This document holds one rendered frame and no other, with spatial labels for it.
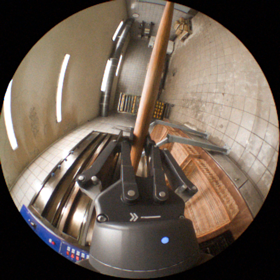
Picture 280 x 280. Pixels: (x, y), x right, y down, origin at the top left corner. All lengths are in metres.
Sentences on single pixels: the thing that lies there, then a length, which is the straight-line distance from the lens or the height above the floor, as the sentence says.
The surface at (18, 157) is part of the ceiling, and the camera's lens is 1.52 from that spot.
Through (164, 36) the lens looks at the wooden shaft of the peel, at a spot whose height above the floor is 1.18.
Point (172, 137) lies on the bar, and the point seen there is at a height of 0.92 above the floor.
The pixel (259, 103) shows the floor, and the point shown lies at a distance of 1.34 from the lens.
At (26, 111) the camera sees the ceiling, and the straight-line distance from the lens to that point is 1.46.
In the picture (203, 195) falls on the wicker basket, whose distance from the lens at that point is 0.80.
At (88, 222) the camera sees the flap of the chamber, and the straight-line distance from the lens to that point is 0.66.
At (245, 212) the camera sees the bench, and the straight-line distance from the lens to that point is 0.69.
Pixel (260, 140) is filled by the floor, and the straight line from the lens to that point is 1.22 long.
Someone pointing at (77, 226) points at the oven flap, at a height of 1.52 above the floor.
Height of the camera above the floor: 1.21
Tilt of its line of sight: 6 degrees down
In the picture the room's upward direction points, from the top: 80 degrees counter-clockwise
